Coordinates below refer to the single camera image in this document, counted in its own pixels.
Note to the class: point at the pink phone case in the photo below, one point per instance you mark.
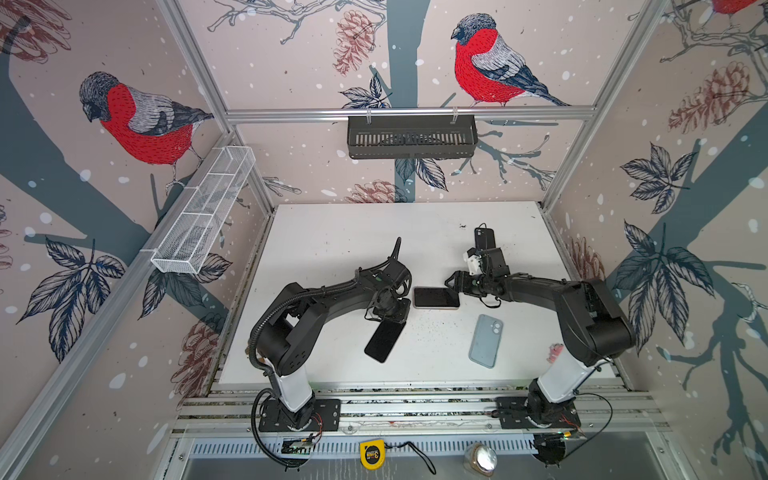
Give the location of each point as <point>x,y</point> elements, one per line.
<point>436,297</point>

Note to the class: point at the white mesh wall shelf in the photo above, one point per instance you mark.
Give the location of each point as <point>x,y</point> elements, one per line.
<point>193,233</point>

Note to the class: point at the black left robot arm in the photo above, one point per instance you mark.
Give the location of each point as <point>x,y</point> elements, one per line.
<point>282,340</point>

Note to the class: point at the light blue phone case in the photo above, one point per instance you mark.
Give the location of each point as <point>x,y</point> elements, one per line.
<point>486,341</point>

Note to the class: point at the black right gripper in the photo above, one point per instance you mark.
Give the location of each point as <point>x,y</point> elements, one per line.
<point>462,282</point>

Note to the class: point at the black screen phone purple case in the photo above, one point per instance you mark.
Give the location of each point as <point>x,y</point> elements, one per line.
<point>383,340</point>

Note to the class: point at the horizontal aluminium rail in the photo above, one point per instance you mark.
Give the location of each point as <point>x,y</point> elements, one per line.
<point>581,113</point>

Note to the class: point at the pink small object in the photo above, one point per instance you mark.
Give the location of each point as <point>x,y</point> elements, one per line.
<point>554,351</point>

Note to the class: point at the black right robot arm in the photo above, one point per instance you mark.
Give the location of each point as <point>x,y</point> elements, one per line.
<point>593,327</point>

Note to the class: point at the black wire wall basket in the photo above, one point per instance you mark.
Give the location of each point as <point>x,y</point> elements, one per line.
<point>412,137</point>

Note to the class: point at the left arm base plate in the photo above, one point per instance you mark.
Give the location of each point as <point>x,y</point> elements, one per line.
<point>316,415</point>

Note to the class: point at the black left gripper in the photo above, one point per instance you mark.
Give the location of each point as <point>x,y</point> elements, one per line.
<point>403,313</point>

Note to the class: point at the yellow tape measure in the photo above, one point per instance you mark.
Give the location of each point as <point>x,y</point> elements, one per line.
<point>372,454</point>

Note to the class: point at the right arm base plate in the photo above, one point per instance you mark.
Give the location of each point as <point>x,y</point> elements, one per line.
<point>523,413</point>

